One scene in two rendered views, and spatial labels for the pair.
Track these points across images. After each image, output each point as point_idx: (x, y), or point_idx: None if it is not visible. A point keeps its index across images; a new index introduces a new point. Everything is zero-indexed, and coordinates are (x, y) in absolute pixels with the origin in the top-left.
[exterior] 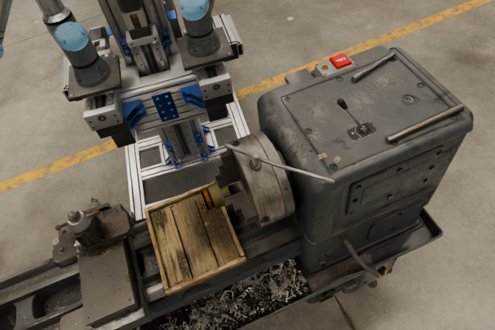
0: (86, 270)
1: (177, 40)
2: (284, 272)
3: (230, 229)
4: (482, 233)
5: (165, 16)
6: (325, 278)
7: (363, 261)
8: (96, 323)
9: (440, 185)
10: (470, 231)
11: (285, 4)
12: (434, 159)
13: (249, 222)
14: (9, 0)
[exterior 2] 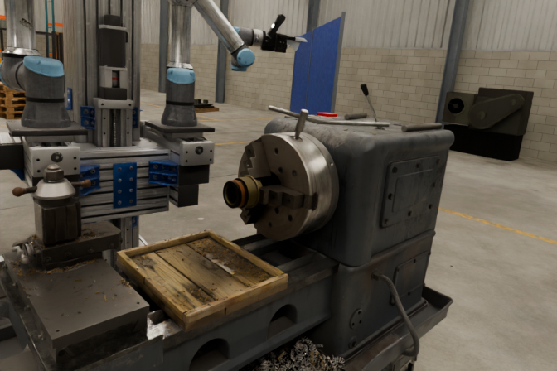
0: (40, 286)
1: (147, 121)
2: (310, 361)
3: (252, 257)
4: (464, 363)
5: (139, 94)
6: (360, 363)
7: (393, 340)
8: (70, 344)
9: None
10: (453, 363)
11: (193, 209)
12: (435, 171)
13: (295, 206)
14: None
